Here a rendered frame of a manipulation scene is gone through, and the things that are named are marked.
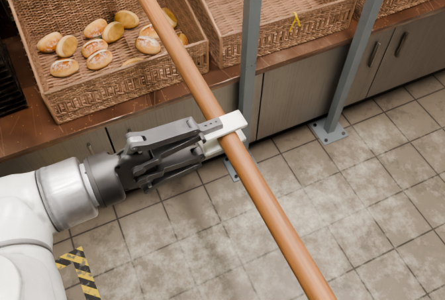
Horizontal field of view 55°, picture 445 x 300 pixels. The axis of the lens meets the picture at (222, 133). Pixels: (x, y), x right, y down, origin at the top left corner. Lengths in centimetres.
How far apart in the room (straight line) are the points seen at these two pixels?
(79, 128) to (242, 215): 80
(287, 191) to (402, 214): 50
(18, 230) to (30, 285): 9
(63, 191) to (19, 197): 5
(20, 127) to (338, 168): 134
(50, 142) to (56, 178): 88
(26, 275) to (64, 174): 15
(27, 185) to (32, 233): 7
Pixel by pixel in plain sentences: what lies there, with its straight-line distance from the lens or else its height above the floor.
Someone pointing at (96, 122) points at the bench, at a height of 58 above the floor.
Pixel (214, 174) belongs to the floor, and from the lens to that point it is 195.
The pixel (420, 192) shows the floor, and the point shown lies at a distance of 210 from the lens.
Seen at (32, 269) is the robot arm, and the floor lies 124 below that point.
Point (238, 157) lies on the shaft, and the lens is 60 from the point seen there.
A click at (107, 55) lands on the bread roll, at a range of 158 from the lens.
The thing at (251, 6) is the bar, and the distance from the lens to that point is 127.
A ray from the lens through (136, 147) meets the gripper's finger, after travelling 56.
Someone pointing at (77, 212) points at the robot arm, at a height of 119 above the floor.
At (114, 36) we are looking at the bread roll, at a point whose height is 62.
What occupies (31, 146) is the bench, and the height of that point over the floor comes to 58.
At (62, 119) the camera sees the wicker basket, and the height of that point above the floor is 60.
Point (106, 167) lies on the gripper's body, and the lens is 58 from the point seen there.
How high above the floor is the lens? 169
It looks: 55 degrees down
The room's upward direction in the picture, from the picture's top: straight up
